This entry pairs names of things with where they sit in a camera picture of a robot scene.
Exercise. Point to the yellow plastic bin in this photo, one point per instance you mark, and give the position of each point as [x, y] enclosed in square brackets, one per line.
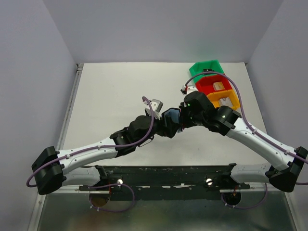
[215, 96]

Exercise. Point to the white box in yellow bin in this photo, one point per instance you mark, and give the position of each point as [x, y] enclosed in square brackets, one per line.
[225, 102]

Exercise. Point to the red plastic bin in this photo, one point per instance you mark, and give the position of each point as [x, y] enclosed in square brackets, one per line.
[205, 83]

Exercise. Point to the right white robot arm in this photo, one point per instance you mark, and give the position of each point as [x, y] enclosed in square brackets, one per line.
[283, 163]

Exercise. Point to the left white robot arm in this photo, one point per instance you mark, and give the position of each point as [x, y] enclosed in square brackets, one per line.
[119, 143]

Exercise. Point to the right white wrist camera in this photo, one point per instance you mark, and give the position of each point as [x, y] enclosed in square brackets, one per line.
[187, 89]

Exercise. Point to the black part in green bin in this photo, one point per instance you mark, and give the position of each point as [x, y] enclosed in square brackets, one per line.
[208, 70]

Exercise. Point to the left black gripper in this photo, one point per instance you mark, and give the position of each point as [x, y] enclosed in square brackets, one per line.
[159, 126]

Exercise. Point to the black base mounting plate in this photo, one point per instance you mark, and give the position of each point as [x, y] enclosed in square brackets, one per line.
[156, 183]

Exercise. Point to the green plastic bin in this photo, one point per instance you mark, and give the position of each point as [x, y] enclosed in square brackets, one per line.
[199, 66]

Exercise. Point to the black leather card holder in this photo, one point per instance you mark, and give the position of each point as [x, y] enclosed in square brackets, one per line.
[172, 120]

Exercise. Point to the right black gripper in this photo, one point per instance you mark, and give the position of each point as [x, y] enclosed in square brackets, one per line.
[183, 118]

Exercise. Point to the aluminium extrusion rail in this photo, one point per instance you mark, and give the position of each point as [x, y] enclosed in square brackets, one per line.
[65, 115]

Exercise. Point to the white box in red bin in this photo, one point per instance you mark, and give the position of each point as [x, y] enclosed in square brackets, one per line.
[218, 86]

